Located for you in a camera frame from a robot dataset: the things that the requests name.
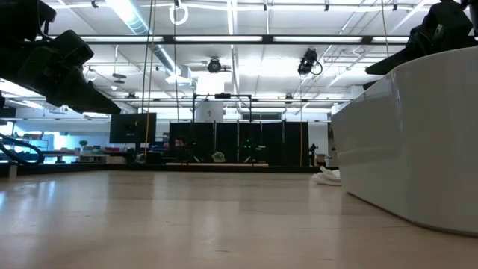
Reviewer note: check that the black tripod stand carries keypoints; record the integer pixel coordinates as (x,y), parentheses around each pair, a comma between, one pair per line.
(313,151)

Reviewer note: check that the black metal frame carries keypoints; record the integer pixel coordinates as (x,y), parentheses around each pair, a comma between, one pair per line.
(223,96)

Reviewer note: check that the small potted plant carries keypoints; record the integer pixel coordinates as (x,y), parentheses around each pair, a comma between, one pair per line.
(83,143)

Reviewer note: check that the black folding partition screen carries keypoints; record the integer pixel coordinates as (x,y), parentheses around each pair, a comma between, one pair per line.
(272,143)

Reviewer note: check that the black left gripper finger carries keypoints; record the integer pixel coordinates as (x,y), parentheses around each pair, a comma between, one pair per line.
(84,99)

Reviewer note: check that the white green bag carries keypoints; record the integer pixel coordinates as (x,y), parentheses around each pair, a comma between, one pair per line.
(218,157)

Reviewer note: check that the silver ceiling duct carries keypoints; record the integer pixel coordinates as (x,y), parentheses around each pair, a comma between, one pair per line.
(166,58)

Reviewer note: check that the black monitor screen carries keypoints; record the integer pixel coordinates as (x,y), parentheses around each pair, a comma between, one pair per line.
(128,127)

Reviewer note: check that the black overhead frame beam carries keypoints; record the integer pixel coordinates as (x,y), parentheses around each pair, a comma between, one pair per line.
(267,39)

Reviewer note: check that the white plastic tupperware container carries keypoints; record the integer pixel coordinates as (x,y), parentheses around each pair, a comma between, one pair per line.
(411,149)

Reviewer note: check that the white crumpled cloth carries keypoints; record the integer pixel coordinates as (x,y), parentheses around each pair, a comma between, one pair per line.
(326,177)

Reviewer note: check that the round black ceiling camera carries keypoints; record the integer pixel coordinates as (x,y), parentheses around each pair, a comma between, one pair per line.
(214,65)

